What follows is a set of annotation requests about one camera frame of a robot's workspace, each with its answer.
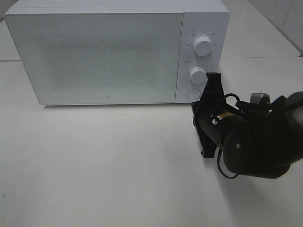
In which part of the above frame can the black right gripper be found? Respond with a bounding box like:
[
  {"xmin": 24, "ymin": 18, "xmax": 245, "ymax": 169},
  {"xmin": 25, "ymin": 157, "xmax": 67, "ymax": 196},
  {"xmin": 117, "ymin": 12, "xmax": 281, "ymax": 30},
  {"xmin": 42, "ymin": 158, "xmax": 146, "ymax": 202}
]
[{"xmin": 191, "ymin": 72, "xmax": 247, "ymax": 158}]

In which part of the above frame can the round white door button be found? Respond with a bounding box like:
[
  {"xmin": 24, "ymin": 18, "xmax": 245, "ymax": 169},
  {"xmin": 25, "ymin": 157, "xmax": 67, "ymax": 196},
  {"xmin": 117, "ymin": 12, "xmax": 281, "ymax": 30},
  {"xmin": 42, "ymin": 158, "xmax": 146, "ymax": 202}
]
[{"xmin": 186, "ymin": 88, "xmax": 201, "ymax": 100}]

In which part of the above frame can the white microwave knob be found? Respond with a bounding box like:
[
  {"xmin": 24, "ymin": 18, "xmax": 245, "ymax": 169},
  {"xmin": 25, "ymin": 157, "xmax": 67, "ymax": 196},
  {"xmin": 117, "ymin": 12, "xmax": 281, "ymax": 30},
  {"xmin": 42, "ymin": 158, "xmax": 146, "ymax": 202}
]
[
  {"xmin": 189, "ymin": 67, "xmax": 206, "ymax": 84},
  {"xmin": 193, "ymin": 35, "xmax": 213, "ymax": 57}
]

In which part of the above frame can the white microwave door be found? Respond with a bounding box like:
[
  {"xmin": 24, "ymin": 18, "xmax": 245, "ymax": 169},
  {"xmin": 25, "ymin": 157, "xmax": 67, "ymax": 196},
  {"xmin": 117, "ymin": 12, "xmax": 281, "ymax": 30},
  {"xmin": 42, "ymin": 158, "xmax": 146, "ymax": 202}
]
[{"xmin": 6, "ymin": 13, "xmax": 182, "ymax": 105}]

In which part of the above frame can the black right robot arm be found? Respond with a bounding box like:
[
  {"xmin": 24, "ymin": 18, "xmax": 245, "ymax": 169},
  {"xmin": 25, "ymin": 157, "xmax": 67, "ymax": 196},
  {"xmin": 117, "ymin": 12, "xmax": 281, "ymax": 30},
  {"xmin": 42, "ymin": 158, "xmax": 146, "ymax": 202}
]
[{"xmin": 192, "ymin": 73, "xmax": 303, "ymax": 179}]

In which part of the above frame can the white microwave oven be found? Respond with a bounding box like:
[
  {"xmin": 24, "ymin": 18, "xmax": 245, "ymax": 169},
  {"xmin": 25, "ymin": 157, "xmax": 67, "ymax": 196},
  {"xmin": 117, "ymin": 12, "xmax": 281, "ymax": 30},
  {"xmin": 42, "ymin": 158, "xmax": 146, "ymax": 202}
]
[{"xmin": 4, "ymin": 0, "xmax": 230, "ymax": 105}]

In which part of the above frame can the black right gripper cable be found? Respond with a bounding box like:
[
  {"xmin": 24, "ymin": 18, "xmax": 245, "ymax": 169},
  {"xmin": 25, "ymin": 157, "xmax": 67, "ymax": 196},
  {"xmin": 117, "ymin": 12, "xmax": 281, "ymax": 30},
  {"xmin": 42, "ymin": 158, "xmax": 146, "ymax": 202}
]
[{"xmin": 216, "ymin": 93, "xmax": 270, "ymax": 179}]

